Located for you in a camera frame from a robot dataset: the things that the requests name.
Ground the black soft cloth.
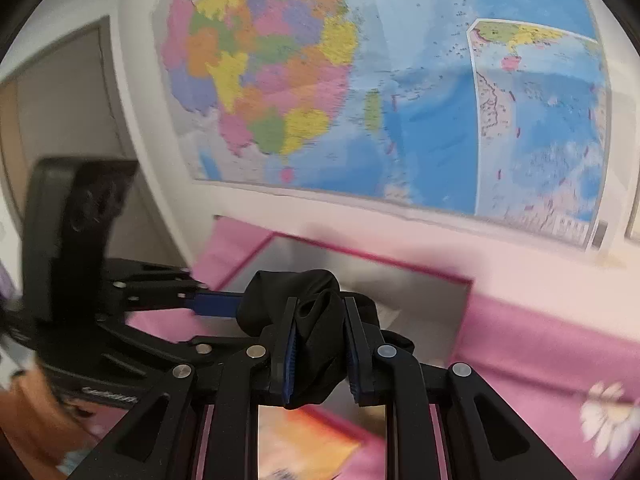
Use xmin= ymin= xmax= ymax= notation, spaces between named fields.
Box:
xmin=236 ymin=270 xmax=414 ymax=410

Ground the pink floral tablecloth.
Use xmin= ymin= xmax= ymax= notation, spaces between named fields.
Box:
xmin=89 ymin=213 xmax=640 ymax=480

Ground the colourful wall map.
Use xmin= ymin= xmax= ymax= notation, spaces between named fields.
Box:
xmin=150 ymin=0 xmax=608 ymax=247

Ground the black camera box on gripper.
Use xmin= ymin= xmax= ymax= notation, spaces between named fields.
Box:
xmin=22 ymin=156 xmax=138 ymax=323

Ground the large pastel tissue pack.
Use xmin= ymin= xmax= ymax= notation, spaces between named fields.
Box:
xmin=258 ymin=406 xmax=361 ymax=479

